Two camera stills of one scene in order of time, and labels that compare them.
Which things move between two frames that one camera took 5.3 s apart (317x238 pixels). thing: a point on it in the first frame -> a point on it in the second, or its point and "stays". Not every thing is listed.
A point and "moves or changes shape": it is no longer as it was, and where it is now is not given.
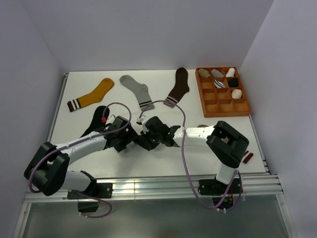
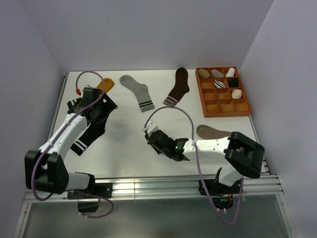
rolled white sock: x=231 y=73 stays
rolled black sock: x=233 y=82 stays
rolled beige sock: x=204 y=73 stays
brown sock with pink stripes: x=181 y=88 stays
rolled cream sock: x=237 y=93 stays
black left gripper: x=129 y=134 -> x=109 y=105
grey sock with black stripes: x=140 y=90 stays
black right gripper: x=154 y=145 -> x=147 y=138
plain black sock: x=142 y=140 moves or changes shape
